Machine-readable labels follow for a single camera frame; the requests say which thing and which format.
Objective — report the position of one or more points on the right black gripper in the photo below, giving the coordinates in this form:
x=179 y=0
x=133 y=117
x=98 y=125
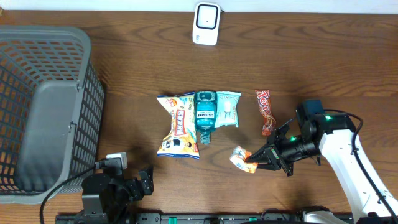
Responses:
x=272 y=152

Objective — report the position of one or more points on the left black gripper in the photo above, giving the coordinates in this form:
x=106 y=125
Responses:
x=146 y=181

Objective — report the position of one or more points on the orange tissue pack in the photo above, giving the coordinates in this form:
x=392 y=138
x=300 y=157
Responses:
x=238 y=158

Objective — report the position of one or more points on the red chocolate bar wrapper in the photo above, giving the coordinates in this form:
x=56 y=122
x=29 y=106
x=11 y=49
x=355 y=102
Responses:
x=264 y=102

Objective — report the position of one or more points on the yellow noodle snack bag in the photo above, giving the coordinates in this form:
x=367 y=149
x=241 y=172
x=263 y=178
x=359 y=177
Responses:
x=181 y=141

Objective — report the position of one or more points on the teal wet wipes pack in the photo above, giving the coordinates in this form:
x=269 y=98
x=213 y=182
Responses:
x=226 y=109

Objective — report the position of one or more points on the teal mouthwash bottle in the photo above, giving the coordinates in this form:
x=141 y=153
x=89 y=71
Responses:
x=205 y=114

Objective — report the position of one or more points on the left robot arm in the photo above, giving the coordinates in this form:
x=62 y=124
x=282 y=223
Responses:
x=107 y=196

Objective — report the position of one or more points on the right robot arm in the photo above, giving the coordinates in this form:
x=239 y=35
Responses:
x=331 y=134

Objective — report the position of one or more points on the white barcode scanner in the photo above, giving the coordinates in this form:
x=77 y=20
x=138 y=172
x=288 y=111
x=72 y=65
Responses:
x=206 y=23

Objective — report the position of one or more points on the grey plastic basket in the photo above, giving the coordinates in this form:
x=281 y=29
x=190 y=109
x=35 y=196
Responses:
x=51 y=109

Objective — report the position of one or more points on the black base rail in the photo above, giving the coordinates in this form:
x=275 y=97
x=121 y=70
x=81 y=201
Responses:
x=156 y=218

